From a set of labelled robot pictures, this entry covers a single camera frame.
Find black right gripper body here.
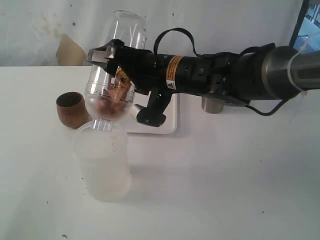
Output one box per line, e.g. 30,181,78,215
106,39,170,96

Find clear graduated shaker cup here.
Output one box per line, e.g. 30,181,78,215
87,10,147,92

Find wooden block pieces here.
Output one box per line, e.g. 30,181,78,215
95,73,132,121

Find clear dome shaker lid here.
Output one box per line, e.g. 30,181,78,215
84,83,135,132

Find stainless steel tumbler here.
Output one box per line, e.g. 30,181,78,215
201,97,224,114

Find brown wooden cup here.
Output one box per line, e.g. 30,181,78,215
56,91,89,129

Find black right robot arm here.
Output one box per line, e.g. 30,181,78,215
105,40,320,127

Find white rectangular tray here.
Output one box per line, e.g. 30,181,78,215
119,93,179,135

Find translucent plastic lidded container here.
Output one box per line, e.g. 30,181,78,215
72,119,132,202

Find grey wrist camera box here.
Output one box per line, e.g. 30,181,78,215
87,44,116,65

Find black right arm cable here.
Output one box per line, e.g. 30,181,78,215
152,27,301,117

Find dark window frame post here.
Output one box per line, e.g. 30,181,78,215
289,0,310,47

